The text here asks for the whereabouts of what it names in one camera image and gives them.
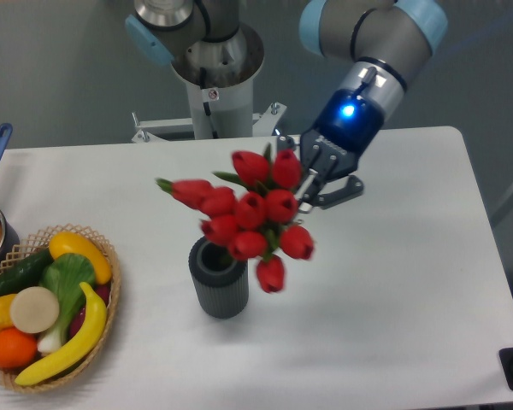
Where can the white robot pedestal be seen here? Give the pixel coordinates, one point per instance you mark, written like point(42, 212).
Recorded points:
point(218, 77)

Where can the orange fruit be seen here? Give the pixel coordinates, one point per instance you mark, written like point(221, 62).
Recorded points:
point(17, 349)

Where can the green cucumber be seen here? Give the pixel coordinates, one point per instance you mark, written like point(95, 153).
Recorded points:
point(26, 273)

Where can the yellow banana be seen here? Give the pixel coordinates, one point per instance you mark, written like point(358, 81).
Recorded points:
point(83, 342)

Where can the dark grey ribbed vase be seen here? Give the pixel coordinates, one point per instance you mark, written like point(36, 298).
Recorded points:
point(220, 281)

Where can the yellow squash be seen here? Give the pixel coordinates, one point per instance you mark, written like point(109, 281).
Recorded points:
point(67, 242)

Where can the green bok choy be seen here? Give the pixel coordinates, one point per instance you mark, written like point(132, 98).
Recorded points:
point(63, 278)

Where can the woven wicker basket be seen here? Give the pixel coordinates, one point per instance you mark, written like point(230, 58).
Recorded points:
point(33, 244)

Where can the dark red vegetable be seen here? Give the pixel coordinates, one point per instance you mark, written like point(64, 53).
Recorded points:
point(103, 291)

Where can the red tulip bouquet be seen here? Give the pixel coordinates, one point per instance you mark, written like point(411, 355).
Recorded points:
point(257, 224)

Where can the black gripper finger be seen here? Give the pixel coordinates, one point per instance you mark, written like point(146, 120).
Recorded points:
point(311, 196)
point(287, 159)

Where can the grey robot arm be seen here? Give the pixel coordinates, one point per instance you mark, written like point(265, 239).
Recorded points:
point(388, 42)

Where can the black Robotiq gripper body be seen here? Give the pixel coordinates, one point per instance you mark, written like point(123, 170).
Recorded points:
point(340, 135)

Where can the beige round disc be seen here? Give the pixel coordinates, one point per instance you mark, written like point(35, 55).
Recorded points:
point(34, 310)

